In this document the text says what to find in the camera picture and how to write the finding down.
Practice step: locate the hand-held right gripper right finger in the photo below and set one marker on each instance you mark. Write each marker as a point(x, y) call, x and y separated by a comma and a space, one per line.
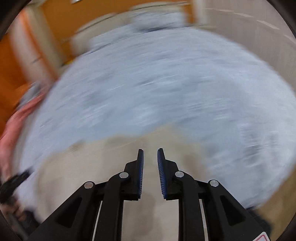
point(161, 176)

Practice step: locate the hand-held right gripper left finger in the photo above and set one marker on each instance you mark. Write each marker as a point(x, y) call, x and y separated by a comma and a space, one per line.
point(140, 176)

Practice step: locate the cream cloth garment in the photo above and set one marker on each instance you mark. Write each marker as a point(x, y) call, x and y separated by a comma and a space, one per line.
point(74, 166)

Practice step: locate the person's left hand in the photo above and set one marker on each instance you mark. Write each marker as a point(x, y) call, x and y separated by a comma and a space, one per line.
point(19, 212)

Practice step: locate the light blue bed sheet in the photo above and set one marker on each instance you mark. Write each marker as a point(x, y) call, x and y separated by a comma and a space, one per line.
point(161, 88)

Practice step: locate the orange wooden cabinet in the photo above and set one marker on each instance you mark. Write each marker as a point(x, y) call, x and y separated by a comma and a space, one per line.
point(25, 46)

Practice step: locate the light blue pillow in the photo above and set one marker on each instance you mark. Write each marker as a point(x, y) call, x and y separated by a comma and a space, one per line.
point(157, 20)

